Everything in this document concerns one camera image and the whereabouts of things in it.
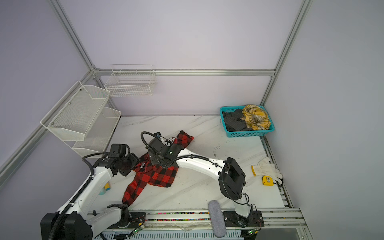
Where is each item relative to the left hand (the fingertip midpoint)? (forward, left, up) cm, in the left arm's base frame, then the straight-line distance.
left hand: (135, 163), depth 83 cm
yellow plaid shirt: (+35, -76, +2) cm, 84 cm away
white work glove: (+3, -77, -9) cm, 77 cm away
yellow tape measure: (-6, -76, -8) cm, 77 cm away
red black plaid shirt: (-4, -7, -4) cm, 9 cm away
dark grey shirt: (+35, -61, -1) cm, 71 cm away
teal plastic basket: (+25, -68, -3) cm, 72 cm away
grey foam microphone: (-28, -45, -7) cm, 53 cm away
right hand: (+4, -14, +6) cm, 15 cm away
